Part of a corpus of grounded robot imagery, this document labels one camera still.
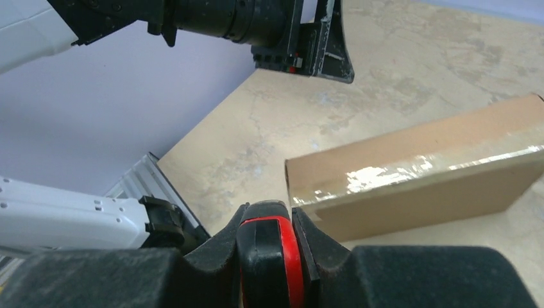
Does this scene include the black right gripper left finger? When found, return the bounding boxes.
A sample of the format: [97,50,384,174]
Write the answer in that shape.
[1,205,246,307]

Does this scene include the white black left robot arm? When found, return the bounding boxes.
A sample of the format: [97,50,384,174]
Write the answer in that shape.
[1,1,355,258]

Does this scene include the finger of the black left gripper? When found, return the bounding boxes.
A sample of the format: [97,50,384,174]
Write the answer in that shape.
[297,0,355,83]

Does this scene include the brown cardboard express box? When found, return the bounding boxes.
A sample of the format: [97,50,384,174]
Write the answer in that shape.
[284,94,543,242]

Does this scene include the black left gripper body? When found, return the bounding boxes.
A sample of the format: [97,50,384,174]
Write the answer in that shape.
[173,0,303,73]

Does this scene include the red black utility knife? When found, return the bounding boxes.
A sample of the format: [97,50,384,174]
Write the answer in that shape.
[236,200,305,307]

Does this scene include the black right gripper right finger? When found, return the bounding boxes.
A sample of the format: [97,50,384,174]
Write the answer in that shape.
[293,209,536,307]

